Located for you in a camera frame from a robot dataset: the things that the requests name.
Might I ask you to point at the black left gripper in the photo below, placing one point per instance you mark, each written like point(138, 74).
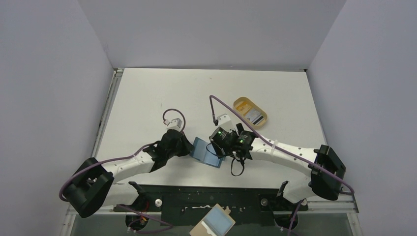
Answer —
point(186, 145)

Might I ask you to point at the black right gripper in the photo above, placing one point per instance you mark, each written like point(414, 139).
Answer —
point(215, 147)

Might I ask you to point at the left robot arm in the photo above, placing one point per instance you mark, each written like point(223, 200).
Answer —
point(98, 183)

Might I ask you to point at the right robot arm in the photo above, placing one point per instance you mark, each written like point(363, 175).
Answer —
point(321, 168)

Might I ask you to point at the white VIP card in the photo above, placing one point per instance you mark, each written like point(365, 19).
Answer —
point(254, 117)

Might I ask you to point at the gold VIP card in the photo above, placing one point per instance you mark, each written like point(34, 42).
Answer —
point(244, 107)

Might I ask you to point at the blue card on cardboard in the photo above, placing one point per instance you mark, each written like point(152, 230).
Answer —
point(217, 222)

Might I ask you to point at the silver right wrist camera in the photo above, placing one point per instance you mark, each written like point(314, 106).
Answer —
point(225, 122)

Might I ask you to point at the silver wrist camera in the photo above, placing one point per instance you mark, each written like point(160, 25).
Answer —
point(225, 122)
point(174, 124)

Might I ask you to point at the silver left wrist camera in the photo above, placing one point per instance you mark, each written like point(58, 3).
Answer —
point(174, 124)

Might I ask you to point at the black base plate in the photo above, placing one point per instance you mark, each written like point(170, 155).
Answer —
point(185, 206)

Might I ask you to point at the aluminium front rail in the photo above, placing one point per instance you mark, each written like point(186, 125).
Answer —
point(316, 217)

